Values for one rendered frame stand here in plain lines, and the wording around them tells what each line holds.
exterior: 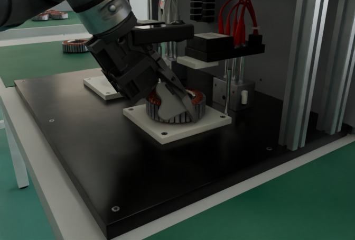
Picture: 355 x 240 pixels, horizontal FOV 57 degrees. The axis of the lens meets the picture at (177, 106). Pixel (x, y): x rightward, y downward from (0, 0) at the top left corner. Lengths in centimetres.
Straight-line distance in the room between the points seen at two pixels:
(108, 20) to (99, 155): 20
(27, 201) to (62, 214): 137
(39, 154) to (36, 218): 111
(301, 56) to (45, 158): 43
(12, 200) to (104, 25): 146
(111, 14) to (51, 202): 27
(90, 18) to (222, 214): 31
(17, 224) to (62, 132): 112
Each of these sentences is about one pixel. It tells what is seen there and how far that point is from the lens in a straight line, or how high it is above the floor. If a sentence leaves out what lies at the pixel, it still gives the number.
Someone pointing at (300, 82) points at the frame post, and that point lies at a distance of 50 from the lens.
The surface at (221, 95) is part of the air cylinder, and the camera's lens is 69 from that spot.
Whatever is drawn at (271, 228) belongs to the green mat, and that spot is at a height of 75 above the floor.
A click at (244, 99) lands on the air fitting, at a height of 80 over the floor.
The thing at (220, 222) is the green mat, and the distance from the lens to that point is 41.
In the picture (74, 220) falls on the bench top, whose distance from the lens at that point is 43.
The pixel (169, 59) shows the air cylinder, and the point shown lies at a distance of 85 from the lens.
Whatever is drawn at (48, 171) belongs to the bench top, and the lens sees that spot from 54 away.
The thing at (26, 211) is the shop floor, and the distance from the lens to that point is 175.
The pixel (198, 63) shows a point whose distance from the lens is 58.
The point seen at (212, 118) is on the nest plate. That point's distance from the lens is 59.
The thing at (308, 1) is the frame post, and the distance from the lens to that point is 48.
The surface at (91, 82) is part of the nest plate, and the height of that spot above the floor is 78.
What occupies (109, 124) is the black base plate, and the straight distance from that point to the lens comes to 61.
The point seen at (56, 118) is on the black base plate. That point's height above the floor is 77.
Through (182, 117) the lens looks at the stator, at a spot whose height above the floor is 80.
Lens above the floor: 102
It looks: 22 degrees down
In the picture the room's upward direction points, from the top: straight up
